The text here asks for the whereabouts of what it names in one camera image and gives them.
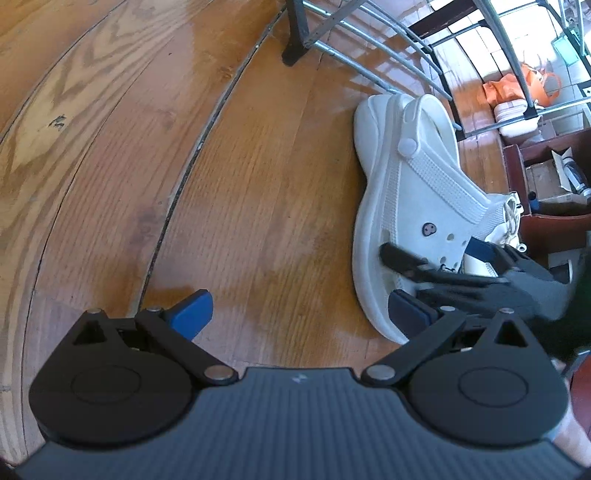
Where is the brown wooden box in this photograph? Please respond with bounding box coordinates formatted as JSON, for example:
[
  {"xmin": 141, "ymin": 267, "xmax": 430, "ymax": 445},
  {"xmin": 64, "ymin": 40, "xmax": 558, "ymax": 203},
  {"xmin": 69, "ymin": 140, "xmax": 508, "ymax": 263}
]
[{"xmin": 502, "ymin": 143, "xmax": 591, "ymax": 259}]

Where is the metal shoe rack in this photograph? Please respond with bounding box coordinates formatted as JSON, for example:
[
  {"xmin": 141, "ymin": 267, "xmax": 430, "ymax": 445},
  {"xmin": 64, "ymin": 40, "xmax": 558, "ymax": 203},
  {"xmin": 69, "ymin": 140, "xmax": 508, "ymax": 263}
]
[{"xmin": 281, "ymin": 0, "xmax": 591, "ymax": 139}]

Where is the white clog with purple charms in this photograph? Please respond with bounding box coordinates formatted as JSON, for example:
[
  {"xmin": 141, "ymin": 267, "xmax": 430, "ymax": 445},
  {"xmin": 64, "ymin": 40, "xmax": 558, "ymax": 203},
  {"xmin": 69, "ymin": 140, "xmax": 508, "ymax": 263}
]
[{"xmin": 352, "ymin": 92, "xmax": 497, "ymax": 346}]

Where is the pink case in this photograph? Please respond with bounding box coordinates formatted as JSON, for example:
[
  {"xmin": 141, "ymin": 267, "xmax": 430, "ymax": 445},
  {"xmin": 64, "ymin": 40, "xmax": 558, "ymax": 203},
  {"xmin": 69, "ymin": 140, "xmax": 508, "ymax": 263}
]
[{"xmin": 493, "ymin": 98, "xmax": 542, "ymax": 139}]

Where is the white knit lace-up sneaker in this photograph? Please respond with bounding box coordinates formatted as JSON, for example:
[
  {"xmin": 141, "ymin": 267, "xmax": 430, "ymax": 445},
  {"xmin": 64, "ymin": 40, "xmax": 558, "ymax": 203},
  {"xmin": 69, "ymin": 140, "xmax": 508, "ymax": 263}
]
[{"xmin": 462, "ymin": 193, "xmax": 529, "ymax": 278}]

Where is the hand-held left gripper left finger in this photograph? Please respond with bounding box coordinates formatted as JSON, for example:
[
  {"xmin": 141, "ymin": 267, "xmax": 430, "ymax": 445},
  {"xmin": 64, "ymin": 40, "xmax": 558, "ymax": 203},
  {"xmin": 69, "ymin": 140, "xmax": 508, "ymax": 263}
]
[{"xmin": 71, "ymin": 290, "xmax": 239, "ymax": 387}]

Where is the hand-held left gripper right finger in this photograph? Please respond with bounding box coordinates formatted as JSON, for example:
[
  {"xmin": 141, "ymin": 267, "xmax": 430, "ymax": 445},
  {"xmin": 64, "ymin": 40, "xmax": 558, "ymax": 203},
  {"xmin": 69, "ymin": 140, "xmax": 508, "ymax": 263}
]
[{"xmin": 361, "ymin": 290, "xmax": 533, "ymax": 387}]

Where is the teal box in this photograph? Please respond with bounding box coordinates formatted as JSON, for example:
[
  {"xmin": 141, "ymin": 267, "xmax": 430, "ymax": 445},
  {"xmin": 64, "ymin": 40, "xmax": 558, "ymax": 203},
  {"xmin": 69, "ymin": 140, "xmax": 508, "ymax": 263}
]
[{"xmin": 554, "ymin": 37, "xmax": 583, "ymax": 66}]

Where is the orange bag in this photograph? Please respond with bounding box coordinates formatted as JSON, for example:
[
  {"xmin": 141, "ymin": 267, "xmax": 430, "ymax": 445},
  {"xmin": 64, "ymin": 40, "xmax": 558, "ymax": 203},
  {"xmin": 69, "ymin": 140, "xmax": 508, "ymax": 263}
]
[{"xmin": 482, "ymin": 64, "xmax": 563, "ymax": 108}]

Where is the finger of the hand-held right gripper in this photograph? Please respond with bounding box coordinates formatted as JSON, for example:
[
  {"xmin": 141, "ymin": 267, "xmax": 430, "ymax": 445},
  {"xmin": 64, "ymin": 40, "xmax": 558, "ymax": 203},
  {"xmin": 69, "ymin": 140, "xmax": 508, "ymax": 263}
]
[
  {"xmin": 465, "ymin": 237, "xmax": 528, "ymax": 276},
  {"xmin": 379, "ymin": 242, "xmax": 459, "ymax": 288}
]

